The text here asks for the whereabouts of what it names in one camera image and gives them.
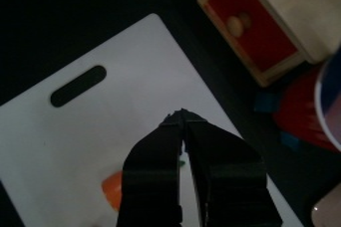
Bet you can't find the orange toy carrot piece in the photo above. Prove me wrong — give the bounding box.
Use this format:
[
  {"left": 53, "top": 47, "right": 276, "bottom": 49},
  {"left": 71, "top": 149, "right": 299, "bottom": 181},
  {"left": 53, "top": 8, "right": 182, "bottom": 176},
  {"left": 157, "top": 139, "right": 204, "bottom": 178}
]
[{"left": 101, "top": 170, "right": 125, "bottom": 212}]

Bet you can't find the wooden toy box red drawer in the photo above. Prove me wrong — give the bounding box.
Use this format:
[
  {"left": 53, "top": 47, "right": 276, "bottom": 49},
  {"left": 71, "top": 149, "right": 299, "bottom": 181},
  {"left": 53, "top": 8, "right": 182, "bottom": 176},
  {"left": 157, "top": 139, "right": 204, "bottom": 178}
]
[{"left": 196, "top": 0, "right": 341, "bottom": 89}]

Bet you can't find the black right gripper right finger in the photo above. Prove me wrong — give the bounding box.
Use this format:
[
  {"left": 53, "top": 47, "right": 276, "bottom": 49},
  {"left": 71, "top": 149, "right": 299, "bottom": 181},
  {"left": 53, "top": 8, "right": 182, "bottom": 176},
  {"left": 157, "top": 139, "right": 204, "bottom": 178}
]
[{"left": 181, "top": 109, "right": 283, "bottom": 227}]

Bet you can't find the white plastic cutting board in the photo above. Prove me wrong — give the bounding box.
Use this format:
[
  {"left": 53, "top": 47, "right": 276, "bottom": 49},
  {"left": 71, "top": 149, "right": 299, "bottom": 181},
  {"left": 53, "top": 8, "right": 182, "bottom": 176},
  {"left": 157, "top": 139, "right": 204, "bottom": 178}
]
[{"left": 0, "top": 13, "right": 306, "bottom": 227}]

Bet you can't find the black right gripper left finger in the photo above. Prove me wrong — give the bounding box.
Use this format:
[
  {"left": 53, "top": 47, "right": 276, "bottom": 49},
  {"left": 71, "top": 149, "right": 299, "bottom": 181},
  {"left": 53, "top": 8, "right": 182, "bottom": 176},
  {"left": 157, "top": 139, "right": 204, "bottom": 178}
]
[{"left": 117, "top": 110, "right": 185, "bottom": 227}]

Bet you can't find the white rimmed blue bowl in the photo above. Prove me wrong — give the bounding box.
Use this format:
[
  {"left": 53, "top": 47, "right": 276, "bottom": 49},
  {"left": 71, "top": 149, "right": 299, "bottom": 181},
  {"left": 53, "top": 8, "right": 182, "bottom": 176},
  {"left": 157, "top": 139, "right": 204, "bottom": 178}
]
[{"left": 314, "top": 46, "right": 341, "bottom": 151}]

